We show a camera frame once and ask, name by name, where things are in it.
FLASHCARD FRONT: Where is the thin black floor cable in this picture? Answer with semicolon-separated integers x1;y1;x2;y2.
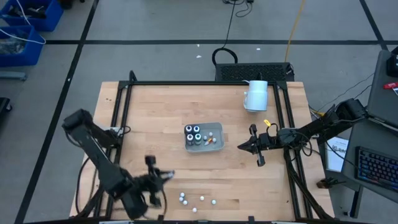
328;72;376;105

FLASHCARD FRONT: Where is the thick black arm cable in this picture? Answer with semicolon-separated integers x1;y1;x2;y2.
74;155;94;217

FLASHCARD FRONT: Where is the white cylindrical spotlight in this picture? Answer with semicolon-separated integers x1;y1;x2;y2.
242;80;269;113

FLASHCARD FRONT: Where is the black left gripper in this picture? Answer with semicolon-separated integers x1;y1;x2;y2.
136;155;175;208

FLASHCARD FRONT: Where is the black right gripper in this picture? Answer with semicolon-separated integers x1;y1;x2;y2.
238;124;278;167

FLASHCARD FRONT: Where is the yellow hanging cable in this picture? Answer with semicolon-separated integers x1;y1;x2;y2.
284;0;306;62

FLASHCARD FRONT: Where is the blue storage crate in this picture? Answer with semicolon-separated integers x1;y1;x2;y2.
0;25;46;68
0;0;65;32

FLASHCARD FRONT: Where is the grey metal floor bar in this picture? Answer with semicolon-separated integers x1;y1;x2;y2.
0;71;27;82

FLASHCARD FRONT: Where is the grey plastic bin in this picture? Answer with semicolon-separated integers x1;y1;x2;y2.
183;121;226;154

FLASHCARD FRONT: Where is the backlit black keyboard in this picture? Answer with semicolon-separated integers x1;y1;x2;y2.
355;146;398;191

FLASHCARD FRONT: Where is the small dark floor clamp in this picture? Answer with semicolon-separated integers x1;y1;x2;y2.
316;177;346;189

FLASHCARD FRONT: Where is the black desktop device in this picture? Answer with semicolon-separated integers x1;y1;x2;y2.
386;46;398;78

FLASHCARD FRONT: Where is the dark grey side table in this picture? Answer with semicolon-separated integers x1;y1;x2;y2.
366;49;398;128

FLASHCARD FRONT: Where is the grey desk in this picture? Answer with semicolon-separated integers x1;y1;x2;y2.
341;114;398;203

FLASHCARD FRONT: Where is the white printed paper sheet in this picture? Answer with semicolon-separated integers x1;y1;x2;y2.
325;136;351;173

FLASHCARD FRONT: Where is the white cable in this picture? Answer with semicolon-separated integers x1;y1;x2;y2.
0;0;47;45

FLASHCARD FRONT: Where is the black hanging cable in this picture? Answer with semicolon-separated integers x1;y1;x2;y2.
211;0;239;65

